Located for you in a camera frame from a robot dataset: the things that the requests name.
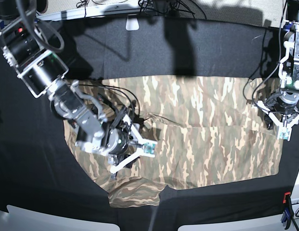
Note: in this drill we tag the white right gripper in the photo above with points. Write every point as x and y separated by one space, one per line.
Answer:
143 147

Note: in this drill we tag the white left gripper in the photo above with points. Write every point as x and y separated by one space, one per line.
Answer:
283 123

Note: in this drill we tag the camouflage t-shirt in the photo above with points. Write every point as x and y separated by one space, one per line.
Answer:
207 133

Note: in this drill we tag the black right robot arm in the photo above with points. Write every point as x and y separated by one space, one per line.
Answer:
32 49

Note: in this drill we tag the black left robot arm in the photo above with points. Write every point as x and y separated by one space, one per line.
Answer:
280 108

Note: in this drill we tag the orange black clamp front right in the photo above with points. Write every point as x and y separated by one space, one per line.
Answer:
288 212

